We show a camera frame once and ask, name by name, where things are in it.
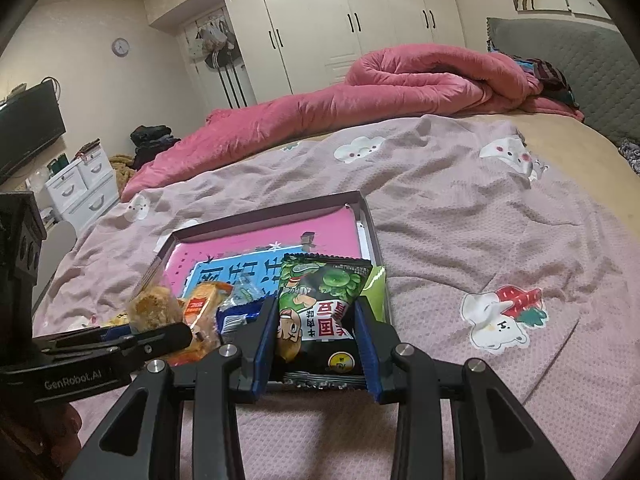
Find small biscuit packet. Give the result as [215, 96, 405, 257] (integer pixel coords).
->
[126, 285, 183, 333]

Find blue foil snack packet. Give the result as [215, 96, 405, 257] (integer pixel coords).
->
[216, 299, 264, 336]

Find green pea snack packet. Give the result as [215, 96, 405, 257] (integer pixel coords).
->
[276, 254, 372, 390]

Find green clear pastry packet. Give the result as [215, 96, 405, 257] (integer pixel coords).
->
[102, 312, 129, 327]

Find clear round cake packet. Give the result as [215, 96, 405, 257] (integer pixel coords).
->
[219, 273, 265, 311]

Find person's left hand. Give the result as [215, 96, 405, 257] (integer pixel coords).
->
[1, 403, 82, 479]

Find green milk snack packet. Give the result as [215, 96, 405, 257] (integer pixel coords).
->
[360, 266, 387, 322]

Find orange cracker packet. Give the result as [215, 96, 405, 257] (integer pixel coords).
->
[166, 281, 232, 366]

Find pink blue children's book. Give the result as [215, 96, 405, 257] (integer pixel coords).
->
[160, 205, 370, 298]

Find dark shallow box tray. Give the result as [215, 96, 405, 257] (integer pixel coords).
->
[140, 192, 390, 389]

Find pink patterned bed sheet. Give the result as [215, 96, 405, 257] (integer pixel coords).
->
[35, 115, 639, 479]

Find white drawer cabinet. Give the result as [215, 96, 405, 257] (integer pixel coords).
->
[42, 143, 119, 236]

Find brown plush toy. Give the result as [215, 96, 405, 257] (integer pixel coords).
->
[108, 154, 136, 195]

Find black folded clothes pile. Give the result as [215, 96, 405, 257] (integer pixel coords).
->
[130, 125, 179, 170]

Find pink red quilt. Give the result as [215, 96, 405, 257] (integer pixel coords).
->
[122, 44, 584, 202]

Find hanging bags on hooks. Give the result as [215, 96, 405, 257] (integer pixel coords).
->
[192, 15, 242, 70]

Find dark clothes on pillow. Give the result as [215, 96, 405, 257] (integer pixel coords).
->
[513, 56, 579, 110]

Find grey patterned cloth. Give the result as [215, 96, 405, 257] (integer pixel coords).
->
[618, 139, 640, 174]

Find cream wardrobe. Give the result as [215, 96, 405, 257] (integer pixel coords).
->
[143, 0, 465, 102]

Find grey padded headboard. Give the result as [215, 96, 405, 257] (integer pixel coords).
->
[487, 18, 639, 145]

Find black wall television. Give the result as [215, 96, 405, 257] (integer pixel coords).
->
[0, 79, 66, 183]

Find round wall clock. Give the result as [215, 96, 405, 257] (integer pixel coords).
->
[111, 38, 130, 58]

